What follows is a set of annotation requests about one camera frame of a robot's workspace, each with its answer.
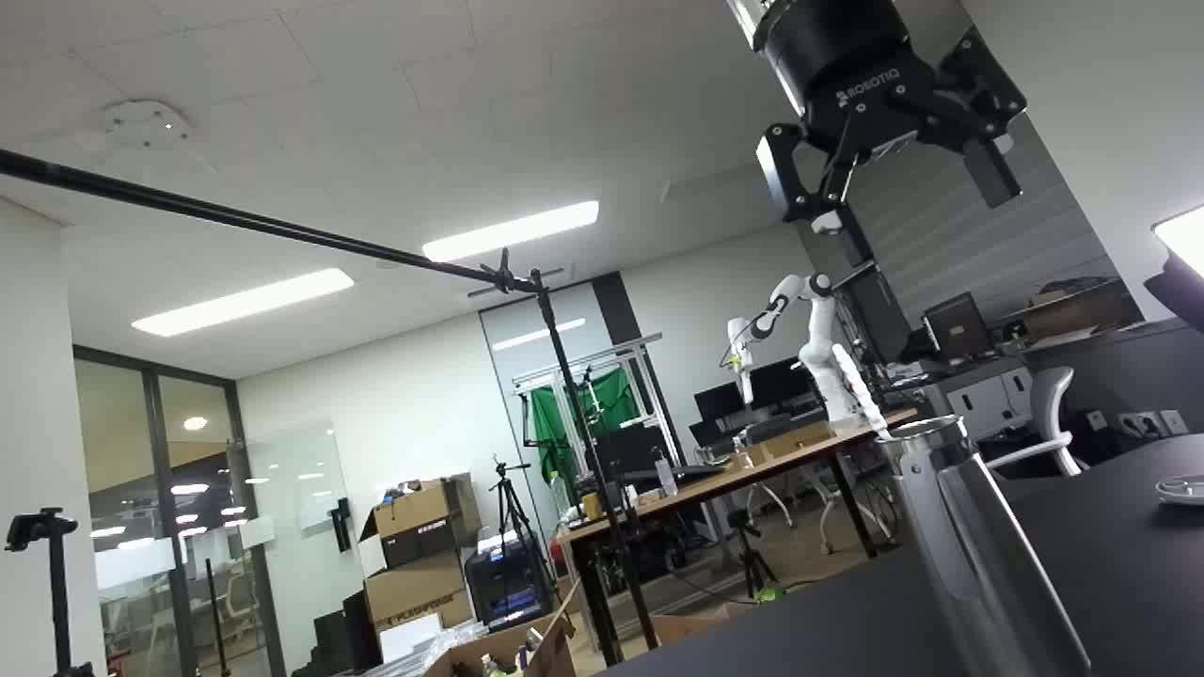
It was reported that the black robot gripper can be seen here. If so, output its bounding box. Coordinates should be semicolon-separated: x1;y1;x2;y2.
751;0;1035;239

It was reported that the metallic steel jar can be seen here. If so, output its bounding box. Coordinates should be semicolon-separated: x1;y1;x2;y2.
880;412;1100;677

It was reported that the white round jar lid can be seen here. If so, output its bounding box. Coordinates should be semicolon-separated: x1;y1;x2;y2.
1151;474;1204;510

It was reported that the grey window blind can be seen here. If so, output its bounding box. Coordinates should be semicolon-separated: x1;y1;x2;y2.
863;108;1120;337

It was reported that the black flat panel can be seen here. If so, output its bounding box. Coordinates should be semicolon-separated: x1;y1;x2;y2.
823;202;922;367

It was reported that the grey laptop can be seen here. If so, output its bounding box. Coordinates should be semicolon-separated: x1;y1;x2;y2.
922;291;997;367

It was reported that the black computer monitor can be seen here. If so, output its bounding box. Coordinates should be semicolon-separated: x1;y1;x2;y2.
691;381;755;434
745;355;819;412

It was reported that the bright studio lamp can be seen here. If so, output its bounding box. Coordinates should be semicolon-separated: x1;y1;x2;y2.
1144;202;1204;337

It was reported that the white office chair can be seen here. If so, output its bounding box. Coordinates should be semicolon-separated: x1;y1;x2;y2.
983;362;1091;482

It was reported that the wooden table with black legs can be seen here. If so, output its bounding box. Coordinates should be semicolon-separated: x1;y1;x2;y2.
557;406;927;668

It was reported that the green hanging cloth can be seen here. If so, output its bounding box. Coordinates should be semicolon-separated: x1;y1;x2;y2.
520;382;584;490
574;363;643;444

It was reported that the long ceiling light panel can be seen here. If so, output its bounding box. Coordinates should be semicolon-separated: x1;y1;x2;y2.
420;195;603;268
128;262;359;343

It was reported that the small black tripod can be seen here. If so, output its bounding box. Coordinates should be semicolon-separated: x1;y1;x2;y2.
722;505;781;600

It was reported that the black box device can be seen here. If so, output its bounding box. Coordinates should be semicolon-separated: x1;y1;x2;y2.
464;529;553;633

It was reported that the low open cardboard box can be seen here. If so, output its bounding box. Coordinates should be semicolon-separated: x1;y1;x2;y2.
420;579;584;677

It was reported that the long black boom pole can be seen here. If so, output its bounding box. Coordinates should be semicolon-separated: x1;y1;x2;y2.
0;143;557;302

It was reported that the closed cardboard box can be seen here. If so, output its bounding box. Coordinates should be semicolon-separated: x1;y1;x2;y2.
362;550;478;633

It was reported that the round white smoke detector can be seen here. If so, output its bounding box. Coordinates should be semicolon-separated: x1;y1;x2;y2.
93;98;196;155

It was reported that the white wall socket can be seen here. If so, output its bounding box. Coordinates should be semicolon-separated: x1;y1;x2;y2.
1110;406;1194;444

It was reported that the black camera tripod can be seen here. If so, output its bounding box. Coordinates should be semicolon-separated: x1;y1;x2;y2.
484;456;557;594

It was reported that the wall whiteboard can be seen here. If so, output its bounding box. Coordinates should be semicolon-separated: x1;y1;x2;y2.
242;417;349;533

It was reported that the black camera stand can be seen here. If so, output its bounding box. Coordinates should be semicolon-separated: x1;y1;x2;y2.
0;505;99;677

